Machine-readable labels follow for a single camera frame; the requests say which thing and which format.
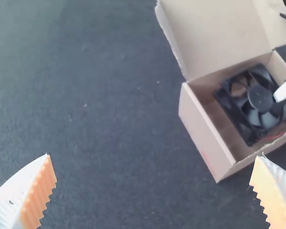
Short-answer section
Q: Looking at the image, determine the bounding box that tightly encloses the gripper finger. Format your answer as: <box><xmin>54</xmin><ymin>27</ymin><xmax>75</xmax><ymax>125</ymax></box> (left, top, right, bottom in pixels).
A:
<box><xmin>0</xmin><ymin>154</ymin><xmax>58</xmax><ymax>229</ymax></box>
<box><xmin>273</xmin><ymin>75</ymin><xmax>286</xmax><ymax>103</ymax></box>
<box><xmin>249</xmin><ymin>152</ymin><xmax>286</xmax><ymax>229</ymax></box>

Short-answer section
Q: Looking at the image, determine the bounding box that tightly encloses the cardboard box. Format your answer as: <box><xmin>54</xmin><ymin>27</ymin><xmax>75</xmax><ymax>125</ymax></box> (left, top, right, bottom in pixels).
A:
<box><xmin>154</xmin><ymin>0</ymin><xmax>286</xmax><ymax>184</ymax></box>

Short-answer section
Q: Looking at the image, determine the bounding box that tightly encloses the black square fan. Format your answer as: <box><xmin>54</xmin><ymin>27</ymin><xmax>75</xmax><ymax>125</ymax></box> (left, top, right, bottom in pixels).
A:
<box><xmin>212</xmin><ymin>63</ymin><xmax>286</xmax><ymax>147</ymax></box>

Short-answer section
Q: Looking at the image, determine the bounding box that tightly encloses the black mat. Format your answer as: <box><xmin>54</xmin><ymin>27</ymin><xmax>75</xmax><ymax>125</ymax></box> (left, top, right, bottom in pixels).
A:
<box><xmin>0</xmin><ymin>0</ymin><xmax>286</xmax><ymax>229</ymax></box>

